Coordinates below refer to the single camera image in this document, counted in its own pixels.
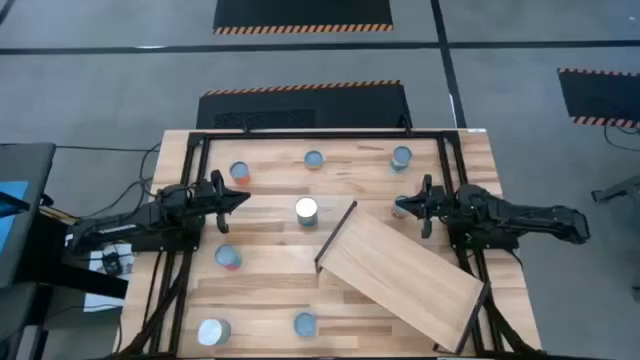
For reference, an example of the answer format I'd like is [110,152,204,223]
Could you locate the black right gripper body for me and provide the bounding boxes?
[420,174,457,239]

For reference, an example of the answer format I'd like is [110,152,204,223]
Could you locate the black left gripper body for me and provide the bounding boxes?
[192,169,230,235]

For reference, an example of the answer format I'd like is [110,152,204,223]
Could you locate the brown striped can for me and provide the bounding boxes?
[391,195,412,220]

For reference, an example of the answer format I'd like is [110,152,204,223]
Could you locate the orange label can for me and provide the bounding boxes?
[229,160,252,186]

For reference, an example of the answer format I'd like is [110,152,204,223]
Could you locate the red green label can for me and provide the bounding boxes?
[214,244,243,272]

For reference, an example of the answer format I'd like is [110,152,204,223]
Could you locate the tall blue can silver lid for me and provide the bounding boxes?
[294,196,320,228]

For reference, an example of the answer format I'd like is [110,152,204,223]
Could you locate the wide silver lid can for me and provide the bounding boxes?
[196,318,233,347]

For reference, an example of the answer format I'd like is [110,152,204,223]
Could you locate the small blue can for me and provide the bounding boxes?
[293,311,318,338]

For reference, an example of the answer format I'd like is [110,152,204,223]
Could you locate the wooden shelf black ends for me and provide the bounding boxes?
[313,200,492,355]

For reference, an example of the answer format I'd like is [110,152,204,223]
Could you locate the black mat striped edge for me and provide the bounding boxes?
[195,79,414,130]
[213,0,394,36]
[556,67,640,130]

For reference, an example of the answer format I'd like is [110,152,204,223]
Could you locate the small black device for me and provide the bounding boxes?
[101,251,124,275]

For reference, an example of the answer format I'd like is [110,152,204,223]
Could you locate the white paper sheet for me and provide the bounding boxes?
[82,243,136,314]

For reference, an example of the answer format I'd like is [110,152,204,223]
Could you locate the black desk support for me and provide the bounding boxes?
[27,212,130,301]

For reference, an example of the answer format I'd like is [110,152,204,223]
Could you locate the grey stand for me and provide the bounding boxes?
[591,174,640,204]

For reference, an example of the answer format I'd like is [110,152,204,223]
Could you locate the grey desk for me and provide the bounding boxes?
[0,142,57,289]

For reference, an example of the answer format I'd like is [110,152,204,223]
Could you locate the blue screen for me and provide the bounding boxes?
[0,179,30,256]

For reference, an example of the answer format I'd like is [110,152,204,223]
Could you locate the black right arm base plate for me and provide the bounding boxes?
[448,219,521,251]

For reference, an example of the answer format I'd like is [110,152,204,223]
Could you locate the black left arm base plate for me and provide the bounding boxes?
[122,227,204,253]

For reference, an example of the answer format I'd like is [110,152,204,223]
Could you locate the black metal table frame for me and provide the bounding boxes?
[113,128,549,360]

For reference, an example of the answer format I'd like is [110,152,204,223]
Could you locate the thin black floor cable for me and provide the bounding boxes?
[54,143,162,153]

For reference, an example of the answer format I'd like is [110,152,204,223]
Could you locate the yellow cable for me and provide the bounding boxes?
[39,205,84,224]

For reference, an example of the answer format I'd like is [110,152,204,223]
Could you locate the black looped floor cable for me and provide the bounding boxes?
[602,119,640,154]

